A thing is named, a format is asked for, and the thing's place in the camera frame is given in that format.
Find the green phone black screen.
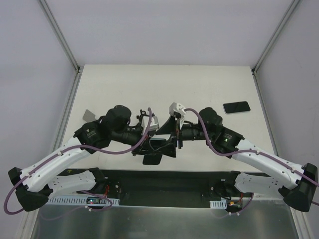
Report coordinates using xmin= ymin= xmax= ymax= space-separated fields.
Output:
xmin=142 ymin=138 xmax=166 ymax=165

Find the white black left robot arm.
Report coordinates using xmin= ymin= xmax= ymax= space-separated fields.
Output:
xmin=8 ymin=105 xmax=159 ymax=212

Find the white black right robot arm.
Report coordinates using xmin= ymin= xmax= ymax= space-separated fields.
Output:
xmin=156 ymin=104 xmax=319 ymax=212

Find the black phone stand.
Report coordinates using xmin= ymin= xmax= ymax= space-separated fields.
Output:
xmin=136 ymin=110 xmax=152 ymax=126

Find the black phone on table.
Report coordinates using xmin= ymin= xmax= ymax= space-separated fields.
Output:
xmin=223 ymin=101 xmax=251 ymax=114

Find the white phone face down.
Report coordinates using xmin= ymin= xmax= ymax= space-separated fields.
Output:
xmin=82 ymin=110 xmax=97 ymax=122

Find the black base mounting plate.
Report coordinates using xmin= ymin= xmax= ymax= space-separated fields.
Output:
xmin=62 ymin=169 xmax=240 ymax=209

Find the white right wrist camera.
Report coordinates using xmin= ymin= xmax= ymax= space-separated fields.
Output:
xmin=169 ymin=102 xmax=186 ymax=124

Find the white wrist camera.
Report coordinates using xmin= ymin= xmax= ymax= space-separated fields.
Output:
xmin=141 ymin=116 xmax=160 ymax=134
xmin=169 ymin=102 xmax=186 ymax=124

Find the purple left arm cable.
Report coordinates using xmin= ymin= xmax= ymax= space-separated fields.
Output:
xmin=4 ymin=107 xmax=153 ymax=215

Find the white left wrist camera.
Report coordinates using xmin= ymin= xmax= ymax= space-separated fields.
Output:
xmin=141 ymin=116 xmax=160 ymax=134

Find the white right cable duct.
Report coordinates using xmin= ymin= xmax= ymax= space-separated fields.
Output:
xmin=209 ymin=199 xmax=227 ymax=210

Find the white cable duct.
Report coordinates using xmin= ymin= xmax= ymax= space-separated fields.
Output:
xmin=46 ymin=196 xmax=120 ymax=207
xmin=209 ymin=199 xmax=227 ymax=210

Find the white left cable duct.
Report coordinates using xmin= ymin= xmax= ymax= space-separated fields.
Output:
xmin=46 ymin=196 xmax=120 ymax=207

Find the left aluminium frame post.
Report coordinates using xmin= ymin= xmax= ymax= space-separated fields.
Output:
xmin=37 ymin=0 xmax=84 ymax=73

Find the aluminium frame post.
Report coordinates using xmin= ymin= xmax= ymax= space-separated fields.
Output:
xmin=252 ymin=0 xmax=303 ymax=76
xmin=37 ymin=0 xmax=84 ymax=73

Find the right aluminium frame post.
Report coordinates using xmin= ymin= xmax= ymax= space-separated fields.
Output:
xmin=252 ymin=0 xmax=303 ymax=76

